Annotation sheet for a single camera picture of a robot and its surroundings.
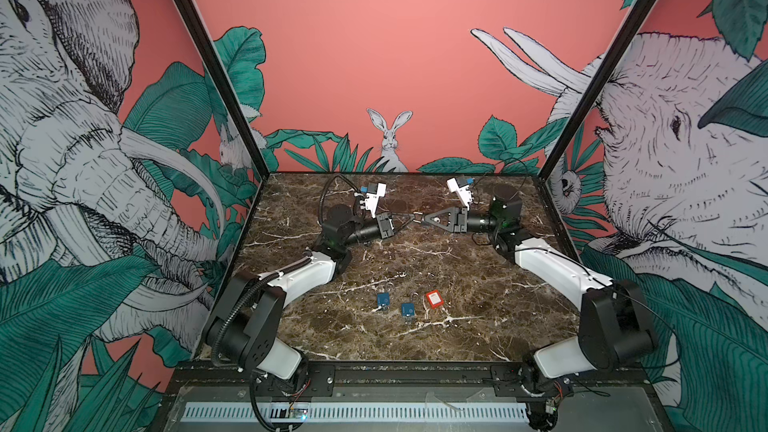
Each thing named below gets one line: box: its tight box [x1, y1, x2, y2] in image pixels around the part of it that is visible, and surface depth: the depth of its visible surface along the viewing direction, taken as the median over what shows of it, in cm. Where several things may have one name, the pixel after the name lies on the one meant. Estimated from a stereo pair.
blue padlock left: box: [377, 292, 391, 308], surface depth 89 cm
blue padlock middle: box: [401, 302, 415, 317], surface depth 86 cm
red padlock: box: [425, 289, 445, 309], surface depth 88 cm
